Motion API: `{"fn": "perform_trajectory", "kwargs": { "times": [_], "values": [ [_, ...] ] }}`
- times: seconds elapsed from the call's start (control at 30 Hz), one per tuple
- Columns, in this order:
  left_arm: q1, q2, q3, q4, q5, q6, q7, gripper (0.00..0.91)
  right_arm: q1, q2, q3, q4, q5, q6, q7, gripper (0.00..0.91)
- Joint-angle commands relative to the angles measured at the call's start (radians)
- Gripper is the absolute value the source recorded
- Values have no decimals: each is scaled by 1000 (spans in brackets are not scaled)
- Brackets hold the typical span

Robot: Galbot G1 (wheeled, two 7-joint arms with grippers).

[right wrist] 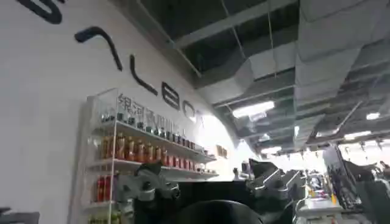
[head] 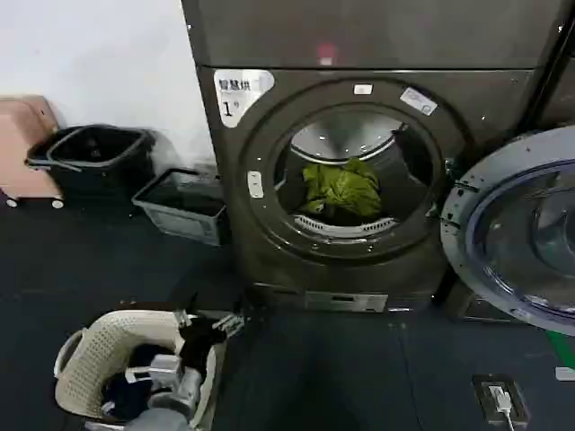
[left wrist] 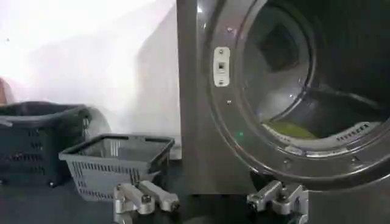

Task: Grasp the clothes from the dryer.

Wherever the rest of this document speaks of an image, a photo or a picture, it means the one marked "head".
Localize round glass dryer door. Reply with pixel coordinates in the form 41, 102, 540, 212
439, 125, 575, 325

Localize green garment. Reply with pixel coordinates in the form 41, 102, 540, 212
301, 157, 384, 219

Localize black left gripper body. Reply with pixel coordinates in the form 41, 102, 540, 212
176, 317, 219, 365

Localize black plastic basket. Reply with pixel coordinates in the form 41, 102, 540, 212
46, 125, 157, 202
25, 127, 87, 175

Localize dark navy clothes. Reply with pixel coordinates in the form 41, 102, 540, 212
99, 343, 183, 422

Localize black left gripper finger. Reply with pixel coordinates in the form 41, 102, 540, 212
210, 312, 247, 338
173, 292, 200, 332

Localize grey plastic basket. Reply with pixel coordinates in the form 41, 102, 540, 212
130, 166, 228, 248

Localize white woven laundry basket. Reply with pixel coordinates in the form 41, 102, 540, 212
53, 308, 227, 431

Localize white number sticker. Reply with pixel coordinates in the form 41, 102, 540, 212
213, 67, 276, 130

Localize grey dryer with number sticker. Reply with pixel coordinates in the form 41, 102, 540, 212
181, 0, 563, 315

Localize metal floor socket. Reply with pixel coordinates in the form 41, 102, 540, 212
471, 373, 532, 427

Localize pink cart with white wheels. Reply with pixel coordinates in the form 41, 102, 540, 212
0, 94, 65, 210

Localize white plug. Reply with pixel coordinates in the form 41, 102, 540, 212
486, 384, 512, 413

